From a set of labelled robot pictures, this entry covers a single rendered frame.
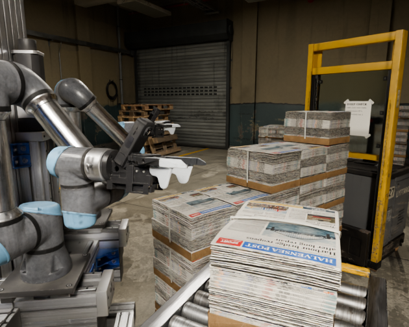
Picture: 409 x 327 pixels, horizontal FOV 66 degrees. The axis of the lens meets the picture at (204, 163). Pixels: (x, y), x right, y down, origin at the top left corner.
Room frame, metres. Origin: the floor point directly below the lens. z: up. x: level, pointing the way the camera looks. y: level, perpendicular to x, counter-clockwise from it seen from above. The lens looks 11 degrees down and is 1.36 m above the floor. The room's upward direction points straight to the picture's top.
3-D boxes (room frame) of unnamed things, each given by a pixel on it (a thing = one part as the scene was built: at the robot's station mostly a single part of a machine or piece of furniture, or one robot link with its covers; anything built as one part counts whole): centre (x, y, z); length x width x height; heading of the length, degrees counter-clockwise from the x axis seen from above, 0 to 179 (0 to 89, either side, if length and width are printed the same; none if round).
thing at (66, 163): (0.72, 0.30, 1.21); 0.11 x 0.08 x 0.09; 71
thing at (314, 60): (2.88, -0.97, 0.97); 0.09 x 0.09 x 1.75; 39
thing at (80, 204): (0.74, 0.30, 1.12); 0.11 x 0.08 x 0.11; 161
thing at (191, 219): (1.89, -0.27, 0.42); 1.17 x 0.39 x 0.83; 129
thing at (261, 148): (1.97, -0.38, 1.06); 0.37 x 0.29 x 0.01; 40
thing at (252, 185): (1.97, -0.37, 0.86); 0.38 x 0.29 x 0.04; 40
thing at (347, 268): (1.04, -0.35, 0.81); 0.43 x 0.03 x 0.02; 61
